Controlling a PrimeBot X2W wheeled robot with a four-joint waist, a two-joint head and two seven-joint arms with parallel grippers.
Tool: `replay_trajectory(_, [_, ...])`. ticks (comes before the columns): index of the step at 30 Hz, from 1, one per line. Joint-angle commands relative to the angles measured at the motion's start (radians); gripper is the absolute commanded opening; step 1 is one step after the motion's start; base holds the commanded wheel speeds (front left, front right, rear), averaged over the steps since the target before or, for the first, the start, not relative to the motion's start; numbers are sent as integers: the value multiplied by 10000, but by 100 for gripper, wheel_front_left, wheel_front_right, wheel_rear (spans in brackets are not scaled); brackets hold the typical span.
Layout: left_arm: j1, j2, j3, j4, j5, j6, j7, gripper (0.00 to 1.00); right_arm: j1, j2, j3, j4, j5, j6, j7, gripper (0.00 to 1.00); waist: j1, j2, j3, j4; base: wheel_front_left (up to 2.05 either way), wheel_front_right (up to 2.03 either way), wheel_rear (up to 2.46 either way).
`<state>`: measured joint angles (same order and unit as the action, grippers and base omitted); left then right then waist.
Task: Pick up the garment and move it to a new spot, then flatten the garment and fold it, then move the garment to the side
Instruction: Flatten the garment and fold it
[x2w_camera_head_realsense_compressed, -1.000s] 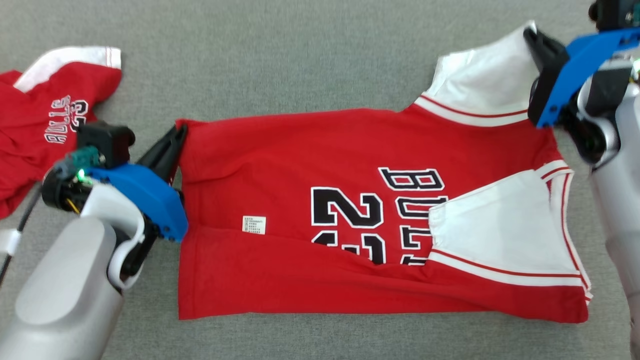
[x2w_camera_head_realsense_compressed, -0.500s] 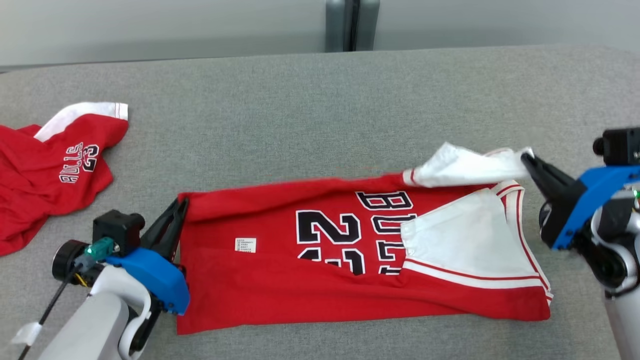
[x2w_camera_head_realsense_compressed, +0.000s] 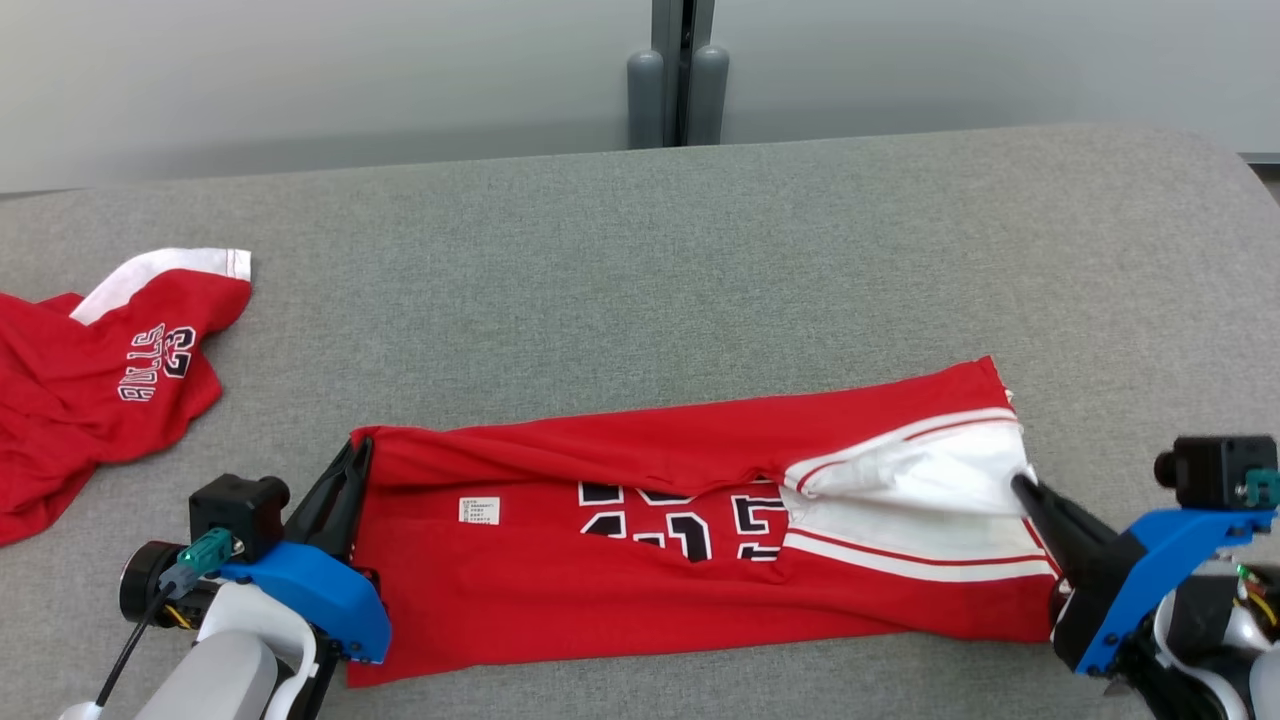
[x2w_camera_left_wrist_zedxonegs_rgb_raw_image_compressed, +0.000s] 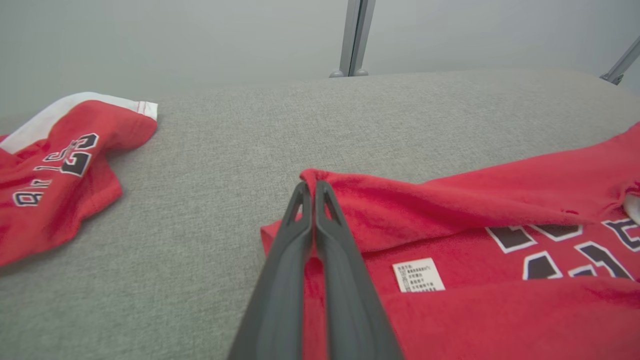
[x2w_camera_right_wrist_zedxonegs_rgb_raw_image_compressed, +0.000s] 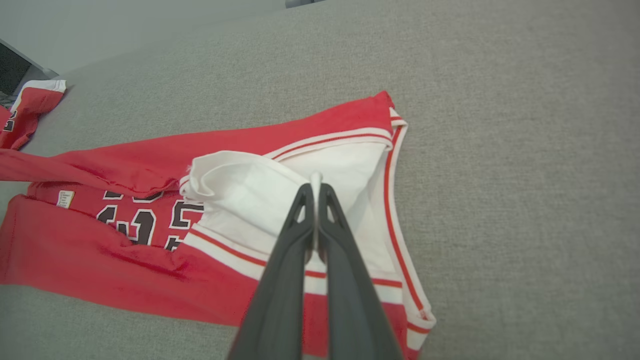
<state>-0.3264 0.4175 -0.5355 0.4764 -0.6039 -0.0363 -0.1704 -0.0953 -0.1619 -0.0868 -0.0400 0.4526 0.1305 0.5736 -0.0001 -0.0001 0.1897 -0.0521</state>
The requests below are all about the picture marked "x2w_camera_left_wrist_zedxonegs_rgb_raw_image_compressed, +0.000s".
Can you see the red basketball jersey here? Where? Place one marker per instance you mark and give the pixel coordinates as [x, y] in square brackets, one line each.
[475, 320]

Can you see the red shorts with white stripe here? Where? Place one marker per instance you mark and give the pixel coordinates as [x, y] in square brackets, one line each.
[55, 210]

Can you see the grey fabric sofa cushion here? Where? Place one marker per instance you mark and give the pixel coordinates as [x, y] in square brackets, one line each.
[210, 175]

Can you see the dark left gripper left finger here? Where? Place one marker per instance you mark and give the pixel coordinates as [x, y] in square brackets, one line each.
[280, 300]

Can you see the slanted grey metal post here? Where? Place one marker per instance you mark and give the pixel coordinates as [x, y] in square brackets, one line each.
[622, 62]

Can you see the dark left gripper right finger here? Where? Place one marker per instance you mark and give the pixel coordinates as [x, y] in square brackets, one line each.
[350, 300]

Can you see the grey metal partition post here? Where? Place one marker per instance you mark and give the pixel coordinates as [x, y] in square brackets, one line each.
[355, 35]

